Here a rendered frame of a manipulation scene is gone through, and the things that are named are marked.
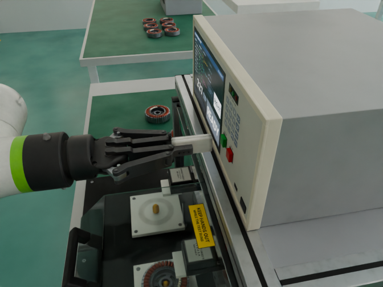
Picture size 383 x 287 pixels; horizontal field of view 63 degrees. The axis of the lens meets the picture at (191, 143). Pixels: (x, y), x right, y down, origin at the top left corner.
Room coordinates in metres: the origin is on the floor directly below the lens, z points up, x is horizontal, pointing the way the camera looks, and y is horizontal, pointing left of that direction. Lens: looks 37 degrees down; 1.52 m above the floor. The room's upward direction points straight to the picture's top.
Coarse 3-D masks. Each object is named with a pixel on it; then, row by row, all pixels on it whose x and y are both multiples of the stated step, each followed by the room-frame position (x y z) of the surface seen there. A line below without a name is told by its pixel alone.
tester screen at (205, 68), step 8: (200, 40) 0.65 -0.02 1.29; (200, 48) 0.65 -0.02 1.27; (200, 56) 0.65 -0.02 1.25; (208, 56) 0.58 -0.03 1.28; (200, 64) 0.65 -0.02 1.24; (208, 64) 0.58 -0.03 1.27; (216, 64) 0.52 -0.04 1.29; (200, 72) 0.65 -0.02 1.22; (208, 72) 0.58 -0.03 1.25; (216, 72) 0.52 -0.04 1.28; (200, 80) 0.65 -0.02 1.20; (216, 80) 0.52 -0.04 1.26; (216, 88) 0.51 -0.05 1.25; (208, 96) 0.57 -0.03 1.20; (200, 104) 0.64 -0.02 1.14; (216, 112) 0.51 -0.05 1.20
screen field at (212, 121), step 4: (208, 100) 0.57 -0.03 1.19; (208, 104) 0.57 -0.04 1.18; (208, 108) 0.57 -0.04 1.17; (208, 112) 0.56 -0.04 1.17; (212, 112) 0.53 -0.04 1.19; (208, 116) 0.56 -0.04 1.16; (212, 116) 0.53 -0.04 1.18; (208, 120) 0.56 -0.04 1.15; (212, 120) 0.53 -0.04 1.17; (216, 120) 0.50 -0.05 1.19; (212, 124) 0.53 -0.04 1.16; (216, 124) 0.50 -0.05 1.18; (212, 128) 0.53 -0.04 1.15; (216, 128) 0.50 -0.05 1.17; (216, 132) 0.50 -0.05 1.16; (216, 136) 0.50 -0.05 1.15; (216, 140) 0.49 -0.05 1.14
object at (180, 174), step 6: (174, 168) 0.66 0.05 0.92; (180, 168) 0.66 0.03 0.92; (186, 168) 0.66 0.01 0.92; (168, 174) 0.65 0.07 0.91; (174, 174) 0.63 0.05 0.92; (180, 174) 0.63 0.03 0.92; (186, 174) 0.63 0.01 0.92; (192, 174) 0.66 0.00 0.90; (162, 180) 0.65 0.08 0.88; (168, 180) 0.64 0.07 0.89; (174, 180) 0.61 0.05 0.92; (180, 180) 0.61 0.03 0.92; (186, 180) 0.61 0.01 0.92; (192, 180) 0.61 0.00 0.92; (204, 180) 0.64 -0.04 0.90; (162, 186) 0.63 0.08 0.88
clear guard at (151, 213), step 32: (128, 192) 0.43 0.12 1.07; (160, 192) 0.43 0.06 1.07; (192, 192) 0.43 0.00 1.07; (96, 224) 0.36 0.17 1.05; (128, 224) 0.35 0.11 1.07; (160, 224) 0.35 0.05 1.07; (192, 224) 0.35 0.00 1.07; (96, 256) 0.29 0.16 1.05; (128, 256) 0.29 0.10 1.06; (160, 256) 0.29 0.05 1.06; (192, 256) 0.29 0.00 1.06; (224, 256) 0.29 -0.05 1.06
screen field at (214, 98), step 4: (208, 80) 0.57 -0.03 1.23; (208, 84) 0.57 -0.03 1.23; (208, 88) 0.57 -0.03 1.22; (212, 88) 0.54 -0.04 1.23; (208, 92) 0.57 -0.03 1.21; (212, 92) 0.54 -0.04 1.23; (212, 96) 0.54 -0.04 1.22; (216, 96) 0.51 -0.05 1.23; (212, 100) 0.54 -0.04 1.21; (216, 100) 0.51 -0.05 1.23; (216, 104) 0.51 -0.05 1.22; (220, 104) 0.48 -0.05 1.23; (216, 108) 0.51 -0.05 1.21; (220, 108) 0.48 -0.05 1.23; (220, 112) 0.48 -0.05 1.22; (220, 116) 0.48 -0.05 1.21
